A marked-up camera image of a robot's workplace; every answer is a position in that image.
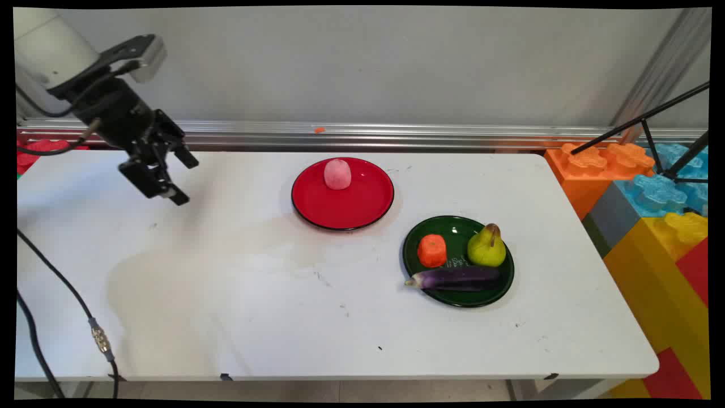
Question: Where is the black cable with metal connector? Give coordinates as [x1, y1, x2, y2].
[17, 229, 120, 398]

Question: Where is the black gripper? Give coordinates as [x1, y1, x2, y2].
[75, 78, 201, 206]

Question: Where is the black tripod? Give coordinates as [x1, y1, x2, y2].
[571, 82, 710, 185]

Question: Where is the white table leg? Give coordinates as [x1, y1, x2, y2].
[507, 379, 621, 401]

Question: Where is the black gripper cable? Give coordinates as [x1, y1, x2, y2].
[17, 119, 104, 157]

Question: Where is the big blue toy block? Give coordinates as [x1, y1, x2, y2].
[615, 143, 709, 219]

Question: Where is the big yellow toy block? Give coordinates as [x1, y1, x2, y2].
[603, 212, 710, 399]

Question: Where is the big grey toy block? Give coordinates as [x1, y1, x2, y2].
[582, 181, 642, 259]

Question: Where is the orange toy tangerine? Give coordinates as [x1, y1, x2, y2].
[417, 234, 447, 268]

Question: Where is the big orange toy block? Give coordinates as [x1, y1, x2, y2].
[545, 142, 656, 220]

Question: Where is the aluminium rail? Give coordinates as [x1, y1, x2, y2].
[17, 118, 709, 152]

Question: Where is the purple toy eggplant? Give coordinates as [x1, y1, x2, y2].
[404, 266, 500, 292]

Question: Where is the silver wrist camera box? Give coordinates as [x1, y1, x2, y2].
[97, 34, 168, 85]

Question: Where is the plain black cable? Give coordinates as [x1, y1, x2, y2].
[17, 292, 66, 398]

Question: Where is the red round plate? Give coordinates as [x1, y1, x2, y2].
[291, 157, 395, 231]

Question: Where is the black camera cable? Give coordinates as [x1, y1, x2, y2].
[17, 59, 142, 119]

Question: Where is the aluminium post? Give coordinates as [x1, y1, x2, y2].
[612, 8, 711, 143]

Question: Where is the dark green round plate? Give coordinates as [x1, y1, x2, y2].
[402, 215, 515, 308]

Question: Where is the green toy pear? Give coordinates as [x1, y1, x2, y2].
[467, 223, 507, 267]

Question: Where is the pink toy peach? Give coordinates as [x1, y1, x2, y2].
[323, 159, 352, 190]

